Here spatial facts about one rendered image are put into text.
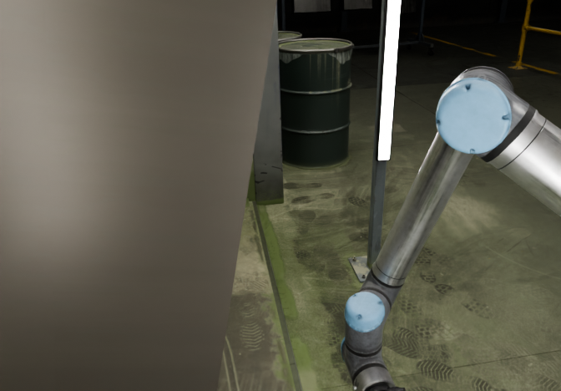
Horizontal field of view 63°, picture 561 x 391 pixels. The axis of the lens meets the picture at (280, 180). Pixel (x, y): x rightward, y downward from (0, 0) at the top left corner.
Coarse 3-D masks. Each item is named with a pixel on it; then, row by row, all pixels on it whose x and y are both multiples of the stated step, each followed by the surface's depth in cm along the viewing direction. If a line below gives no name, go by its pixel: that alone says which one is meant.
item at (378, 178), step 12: (384, 0) 175; (372, 168) 207; (384, 168) 203; (372, 180) 209; (384, 180) 206; (372, 192) 210; (384, 192) 209; (372, 204) 212; (372, 216) 214; (372, 228) 216; (372, 240) 219; (372, 252) 222
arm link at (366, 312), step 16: (352, 304) 107; (368, 304) 107; (384, 304) 111; (352, 320) 105; (368, 320) 104; (384, 320) 109; (352, 336) 107; (368, 336) 105; (352, 352) 109; (368, 352) 107
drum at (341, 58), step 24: (336, 48) 307; (288, 72) 319; (312, 72) 312; (336, 72) 316; (288, 96) 327; (312, 96) 319; (336, 96) 324; (288, 120) 335; (312, 120) 326; (336, 120) 331; (288, 144) 343; (312, 144) 334; (336, 144) 339; (312, 168) 342
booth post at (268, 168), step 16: (272, 32) 250; (272, 48) 254; (272, 64) 258; (272, 80) 261; (272, 96) 265; (272, 112) 269; (272, 128) 273; (256, 144) 276; (272, 144) 277; (256, 160) 280; (272, 160) 282; (256, 176) 285; (272, 176) 286; (256, 192) 289; (272, 192) 291
